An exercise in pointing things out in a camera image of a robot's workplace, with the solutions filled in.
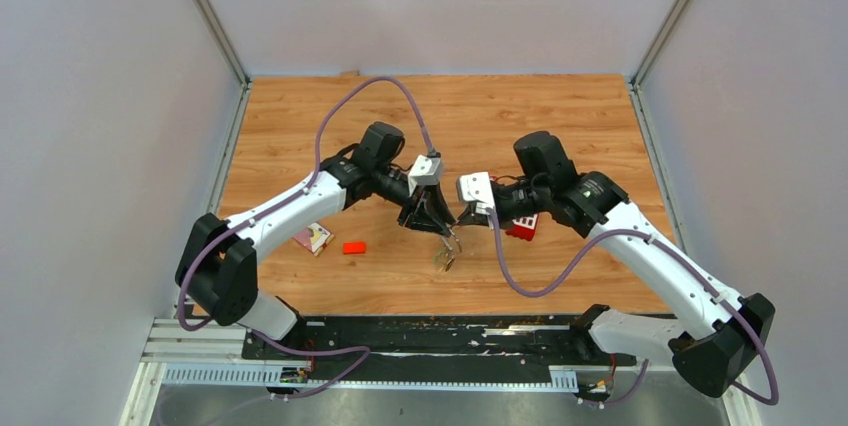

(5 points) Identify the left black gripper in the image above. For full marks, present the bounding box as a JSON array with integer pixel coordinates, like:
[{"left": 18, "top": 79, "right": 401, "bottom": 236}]
[{"left": 375, "top": 164, "right": 456, "bottom": 240}]

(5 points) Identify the metal keyring with keys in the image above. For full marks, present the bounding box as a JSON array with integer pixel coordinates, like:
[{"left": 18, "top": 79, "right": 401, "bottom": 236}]
[{"left": 433, "top": 228, "right": 463, "bottom": 272}]

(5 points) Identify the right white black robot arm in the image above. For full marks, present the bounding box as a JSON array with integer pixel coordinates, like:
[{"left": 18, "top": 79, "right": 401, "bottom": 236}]
[{"left": 457, "top": 131, "right": 779, "bottom": 406}]

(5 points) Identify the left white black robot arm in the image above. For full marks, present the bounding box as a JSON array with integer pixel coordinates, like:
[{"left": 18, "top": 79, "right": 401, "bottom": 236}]
[{"left": 175, "top": 122, "right": 456, "bottom": 359}]

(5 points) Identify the red white grid block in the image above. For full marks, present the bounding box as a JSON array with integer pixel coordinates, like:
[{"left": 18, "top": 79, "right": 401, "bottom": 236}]
[{"left": 505, "top": 214, "right": 539, "bottom": 242}]

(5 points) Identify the red rectangular block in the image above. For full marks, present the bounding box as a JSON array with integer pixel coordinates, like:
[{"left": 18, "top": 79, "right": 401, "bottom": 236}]
[{"left": 342, "top": 241, "right": 367, "bottom": 255}]

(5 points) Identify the pink picture card block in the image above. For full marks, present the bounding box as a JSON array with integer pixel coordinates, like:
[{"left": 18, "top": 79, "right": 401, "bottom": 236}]
[{"left": 292, "top": 223, "right": 335, "bottom": 256}]

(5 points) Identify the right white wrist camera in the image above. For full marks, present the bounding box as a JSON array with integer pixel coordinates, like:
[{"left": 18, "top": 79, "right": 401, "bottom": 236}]
[{"left": 456, "top": 171, "right": 495, "bottom": 211}]

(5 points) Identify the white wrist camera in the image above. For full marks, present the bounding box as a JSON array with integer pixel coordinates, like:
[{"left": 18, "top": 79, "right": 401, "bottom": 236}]
[
  {"left": 456, "top": 171, "right": 495, "bottom": 211},
  {"left": 407, "top": 153, "right": 444, "bottom": 196}
]

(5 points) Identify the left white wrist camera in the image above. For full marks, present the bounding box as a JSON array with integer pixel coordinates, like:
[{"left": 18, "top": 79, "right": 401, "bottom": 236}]
[{"left": 407, "top": 153, "right": 444, "bottom": 196}]

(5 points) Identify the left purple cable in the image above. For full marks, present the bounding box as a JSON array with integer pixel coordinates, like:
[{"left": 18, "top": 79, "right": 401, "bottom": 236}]
[{"left": 176, "top": 76, "right": 439, "bottom": 404}]

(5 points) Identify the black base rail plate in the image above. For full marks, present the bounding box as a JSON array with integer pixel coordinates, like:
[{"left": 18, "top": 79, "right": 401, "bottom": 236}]
[{"left": 282, "top": 314, "right": 637, "bottom": 382}]

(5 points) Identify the white slotted cable duct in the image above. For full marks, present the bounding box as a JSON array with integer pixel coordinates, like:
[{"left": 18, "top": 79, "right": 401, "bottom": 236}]
[{"left": 161, "top": 363, "right": 579, "bottom": 393}]

